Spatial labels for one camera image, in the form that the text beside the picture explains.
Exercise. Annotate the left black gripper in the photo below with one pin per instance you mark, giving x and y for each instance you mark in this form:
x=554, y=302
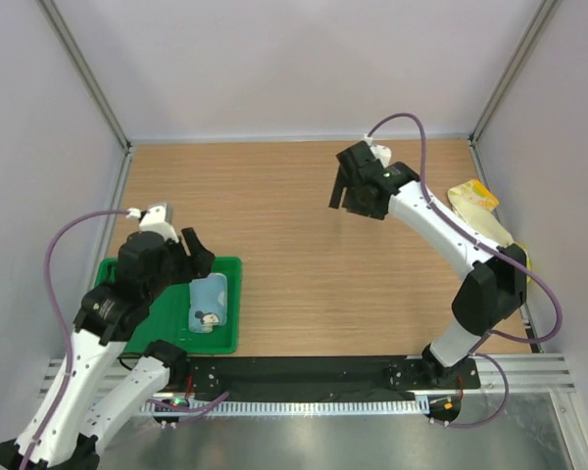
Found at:
x=196, y=264

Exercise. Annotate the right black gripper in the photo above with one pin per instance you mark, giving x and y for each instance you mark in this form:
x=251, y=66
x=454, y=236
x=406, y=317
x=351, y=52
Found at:
x=349, y=202

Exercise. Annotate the blue polka dot towel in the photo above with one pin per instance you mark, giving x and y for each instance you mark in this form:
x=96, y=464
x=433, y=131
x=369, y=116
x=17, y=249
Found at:
x=208, y=303

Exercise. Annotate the yellow green patterned towel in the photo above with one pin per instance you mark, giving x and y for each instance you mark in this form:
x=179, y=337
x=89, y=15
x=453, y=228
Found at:
x=474, y=204

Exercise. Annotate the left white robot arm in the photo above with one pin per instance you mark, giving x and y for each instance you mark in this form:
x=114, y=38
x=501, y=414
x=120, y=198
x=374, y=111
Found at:
x=71, y=430

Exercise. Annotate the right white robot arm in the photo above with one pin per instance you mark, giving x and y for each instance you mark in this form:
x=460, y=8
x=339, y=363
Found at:
x=493, y=281

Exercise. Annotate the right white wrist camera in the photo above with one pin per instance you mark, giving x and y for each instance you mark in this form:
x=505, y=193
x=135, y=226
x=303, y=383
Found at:
x=380, y=152

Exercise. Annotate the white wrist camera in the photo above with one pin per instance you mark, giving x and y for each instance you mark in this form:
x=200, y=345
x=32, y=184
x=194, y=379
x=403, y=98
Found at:
x=380, y=152
x=156, y=218

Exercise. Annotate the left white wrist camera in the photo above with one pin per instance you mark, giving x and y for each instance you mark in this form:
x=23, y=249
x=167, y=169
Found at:
x=156, y=218

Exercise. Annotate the white slotted cable duct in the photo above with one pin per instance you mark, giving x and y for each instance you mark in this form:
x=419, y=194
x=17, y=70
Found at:
x=318, y=409

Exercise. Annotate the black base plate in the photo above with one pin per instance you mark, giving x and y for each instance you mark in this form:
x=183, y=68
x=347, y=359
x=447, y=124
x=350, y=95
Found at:
x=307, y=379

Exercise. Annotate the aluminium front rail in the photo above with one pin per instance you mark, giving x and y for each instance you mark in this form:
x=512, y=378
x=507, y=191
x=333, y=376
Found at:
x=526, y=373

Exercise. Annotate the right aluminium frame post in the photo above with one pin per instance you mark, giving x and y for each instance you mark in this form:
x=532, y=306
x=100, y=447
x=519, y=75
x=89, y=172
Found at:
x=521, y=54

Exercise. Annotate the aluminium frame post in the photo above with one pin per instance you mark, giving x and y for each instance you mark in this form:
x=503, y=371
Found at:
x=521, y=54
x=65, y=36

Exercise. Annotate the left aluminium frame post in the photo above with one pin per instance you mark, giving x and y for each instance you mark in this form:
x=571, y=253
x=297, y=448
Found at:
x=65, y=36

